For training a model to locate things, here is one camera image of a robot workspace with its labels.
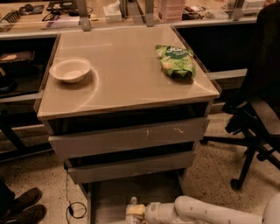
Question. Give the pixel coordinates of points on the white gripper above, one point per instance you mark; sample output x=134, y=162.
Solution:
x=152, y=213

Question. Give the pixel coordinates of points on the clear plastic water bottle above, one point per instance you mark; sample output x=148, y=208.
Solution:
x=130, y=217

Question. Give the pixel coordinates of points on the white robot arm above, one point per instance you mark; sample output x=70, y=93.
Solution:
x=188, y=210

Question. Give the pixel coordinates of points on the open bottom drawer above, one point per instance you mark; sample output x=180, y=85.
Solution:
x=107, y=200

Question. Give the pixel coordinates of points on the middle grey drawer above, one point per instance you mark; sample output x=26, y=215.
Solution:
x=132, y=168

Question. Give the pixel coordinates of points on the grey drawer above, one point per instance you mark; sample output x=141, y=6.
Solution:
x=132, y=168
x=128, y=138

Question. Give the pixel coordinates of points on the top grey drawer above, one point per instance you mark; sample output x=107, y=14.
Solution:
x=128, y=138

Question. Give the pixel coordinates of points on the grey drawer cabinet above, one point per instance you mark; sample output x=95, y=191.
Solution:
x=125, y=87

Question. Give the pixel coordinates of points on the lower brown shoe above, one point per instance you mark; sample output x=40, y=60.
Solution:
x=32, y=215

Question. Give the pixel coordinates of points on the brown shoe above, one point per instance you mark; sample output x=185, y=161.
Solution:
x=25, y=200
x=32, y=215

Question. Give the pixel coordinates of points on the upper brown shoe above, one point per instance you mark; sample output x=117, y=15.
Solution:
x=25, y=200

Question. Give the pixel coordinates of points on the black office chair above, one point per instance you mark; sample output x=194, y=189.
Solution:
x=255, y=106

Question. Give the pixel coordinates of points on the green snack bag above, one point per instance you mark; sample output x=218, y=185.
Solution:
x=175, y=61

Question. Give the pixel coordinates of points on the white paper bowl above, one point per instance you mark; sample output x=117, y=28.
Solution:
x=70, y=70

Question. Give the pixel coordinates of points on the white tissue box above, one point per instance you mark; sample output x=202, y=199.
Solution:
x=112, y=12

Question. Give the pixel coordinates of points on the pink stacked trays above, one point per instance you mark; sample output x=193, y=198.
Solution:
x=170, y=10

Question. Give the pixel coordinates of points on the black coiled spring tool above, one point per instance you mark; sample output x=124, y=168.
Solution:
x=9, y=20

